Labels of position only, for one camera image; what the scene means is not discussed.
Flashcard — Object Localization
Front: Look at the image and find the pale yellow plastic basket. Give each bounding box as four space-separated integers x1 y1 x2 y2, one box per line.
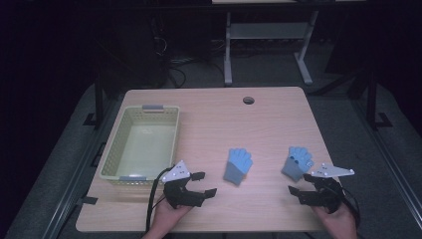
99 104 181 186

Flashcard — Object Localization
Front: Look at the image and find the white metal desk frame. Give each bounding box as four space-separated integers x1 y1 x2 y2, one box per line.
223 9 320 87

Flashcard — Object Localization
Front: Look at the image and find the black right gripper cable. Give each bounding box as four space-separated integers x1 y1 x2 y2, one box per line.
339 187 362 228

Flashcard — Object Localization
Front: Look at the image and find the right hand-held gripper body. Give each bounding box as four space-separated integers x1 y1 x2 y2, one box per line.
298 161 355 214

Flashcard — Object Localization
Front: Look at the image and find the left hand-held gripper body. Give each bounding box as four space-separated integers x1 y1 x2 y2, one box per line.
160 159 204 210

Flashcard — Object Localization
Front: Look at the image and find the black strap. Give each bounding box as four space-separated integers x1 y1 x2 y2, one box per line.
77 195 100 206

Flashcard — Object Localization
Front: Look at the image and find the black metal stand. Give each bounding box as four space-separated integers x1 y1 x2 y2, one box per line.
83 71 106 127
364 68 393 131

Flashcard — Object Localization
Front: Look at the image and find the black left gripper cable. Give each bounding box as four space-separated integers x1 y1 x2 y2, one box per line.
144 166 175 234

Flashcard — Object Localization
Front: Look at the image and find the person's right hand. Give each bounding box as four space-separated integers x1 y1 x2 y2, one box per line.
311 201 360 239

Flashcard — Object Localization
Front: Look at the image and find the tangle of floor cables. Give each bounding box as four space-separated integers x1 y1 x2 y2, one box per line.
150 34 227 88

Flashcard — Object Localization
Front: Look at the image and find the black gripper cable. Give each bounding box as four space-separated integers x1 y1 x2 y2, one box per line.
339 187 362 228
144 166 175 234

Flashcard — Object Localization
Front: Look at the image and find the aluminium floor rail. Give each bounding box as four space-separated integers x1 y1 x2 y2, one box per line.
350 98 422 231
41 96 122 239

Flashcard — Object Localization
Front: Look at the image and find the blue glove grey cuff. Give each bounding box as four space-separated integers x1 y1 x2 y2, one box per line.
222 147 254 186
281 145 316 182

